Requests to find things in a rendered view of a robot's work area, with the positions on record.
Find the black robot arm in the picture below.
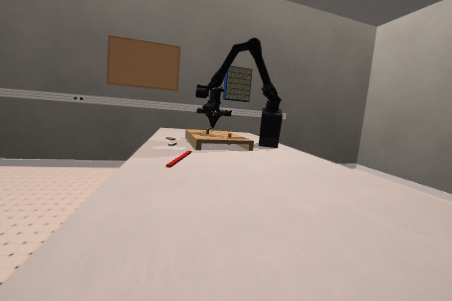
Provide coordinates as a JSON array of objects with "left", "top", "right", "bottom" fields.
[{"left": 196, "top": 38, "right": 281, "bottom": 114}]

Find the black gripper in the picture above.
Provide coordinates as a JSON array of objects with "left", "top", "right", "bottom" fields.
[{"left": 197, "top": 99, "right": 231, "bottom": 128}]

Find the red flat bar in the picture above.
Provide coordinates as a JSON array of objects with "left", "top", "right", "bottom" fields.
[{"left": 166, "top": 151, "right": 192, "bottom": 168}]

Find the tan wooden board with holes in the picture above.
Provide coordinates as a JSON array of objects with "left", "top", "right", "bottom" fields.
[{"left": 185, "top": 129, "right": 254, "bottom": 151}]

